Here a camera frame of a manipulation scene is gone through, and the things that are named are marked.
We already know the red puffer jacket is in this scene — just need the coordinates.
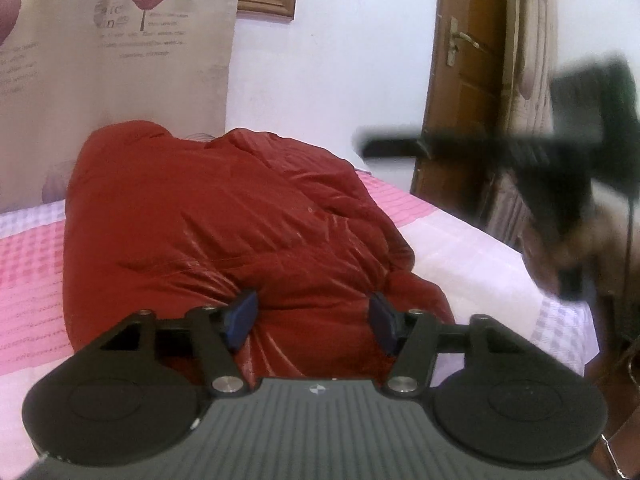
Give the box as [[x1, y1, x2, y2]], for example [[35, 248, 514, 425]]
[[63, 122, 454, 382]]

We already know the person's right hand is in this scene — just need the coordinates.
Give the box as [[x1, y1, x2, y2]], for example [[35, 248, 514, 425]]
[[521, 183, 628, 297]]

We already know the beige door curtain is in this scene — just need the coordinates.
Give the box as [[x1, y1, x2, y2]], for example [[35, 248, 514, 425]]
[[489, 0, 561, 252]]

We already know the pink checkered bed sheet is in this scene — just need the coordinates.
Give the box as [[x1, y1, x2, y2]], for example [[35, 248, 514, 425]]
[[1, 172, 600, 479]]

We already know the brown wooden door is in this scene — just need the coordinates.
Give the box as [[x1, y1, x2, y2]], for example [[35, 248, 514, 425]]
[[411, 0, 506, 226]]

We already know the beige leaf print curtain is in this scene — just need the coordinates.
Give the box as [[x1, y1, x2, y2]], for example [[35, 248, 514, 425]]
[[1, 0, 238, 211]]

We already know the brass door handle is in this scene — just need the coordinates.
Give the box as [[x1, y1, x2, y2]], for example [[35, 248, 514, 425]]
[[446, 16, 482, 67]]

